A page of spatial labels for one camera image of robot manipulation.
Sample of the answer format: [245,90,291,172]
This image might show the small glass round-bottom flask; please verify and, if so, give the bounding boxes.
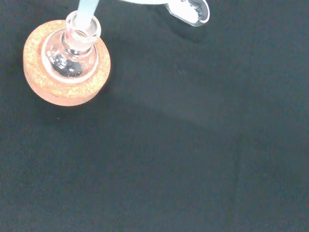
[41,10,102,85]

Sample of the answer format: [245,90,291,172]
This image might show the black cloth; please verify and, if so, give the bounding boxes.
[0,0,309,232]

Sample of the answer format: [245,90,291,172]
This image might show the cork ring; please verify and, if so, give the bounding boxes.
[22,19,112,107]

